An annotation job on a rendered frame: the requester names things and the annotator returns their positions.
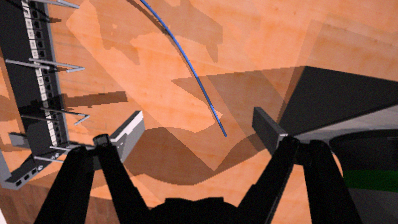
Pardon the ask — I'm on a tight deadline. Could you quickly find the black metal rack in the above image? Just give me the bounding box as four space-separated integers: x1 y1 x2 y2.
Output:
0 0 95 190

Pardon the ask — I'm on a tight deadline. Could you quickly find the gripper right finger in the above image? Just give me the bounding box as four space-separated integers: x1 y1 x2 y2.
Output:
224 107 363 224

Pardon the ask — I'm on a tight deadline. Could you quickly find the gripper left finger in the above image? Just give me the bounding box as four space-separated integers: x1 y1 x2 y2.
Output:
34 110 158 224

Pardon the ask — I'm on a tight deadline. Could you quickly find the blue cable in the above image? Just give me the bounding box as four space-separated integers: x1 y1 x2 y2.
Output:
140 0 227 137

